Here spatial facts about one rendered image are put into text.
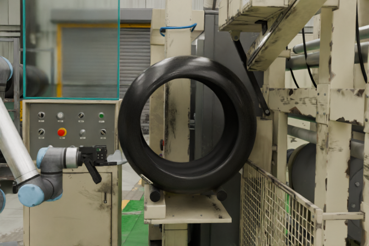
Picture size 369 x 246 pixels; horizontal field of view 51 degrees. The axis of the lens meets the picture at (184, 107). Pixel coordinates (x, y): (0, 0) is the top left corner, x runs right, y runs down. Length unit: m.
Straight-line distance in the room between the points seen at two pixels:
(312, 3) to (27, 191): 1.23
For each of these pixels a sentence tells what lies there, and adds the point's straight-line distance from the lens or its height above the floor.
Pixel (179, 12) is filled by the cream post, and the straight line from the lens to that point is 1.98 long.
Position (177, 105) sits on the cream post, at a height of 1.26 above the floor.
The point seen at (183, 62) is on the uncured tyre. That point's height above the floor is 1.45.
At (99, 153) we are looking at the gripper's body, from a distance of 1.70.
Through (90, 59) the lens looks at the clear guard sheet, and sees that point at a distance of 2.35.
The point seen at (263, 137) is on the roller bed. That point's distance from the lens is 1.98.
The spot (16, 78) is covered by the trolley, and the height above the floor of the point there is 1.42.
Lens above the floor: 1.35
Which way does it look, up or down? 3 degrees down
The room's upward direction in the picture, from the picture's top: 1 degrees clockwise
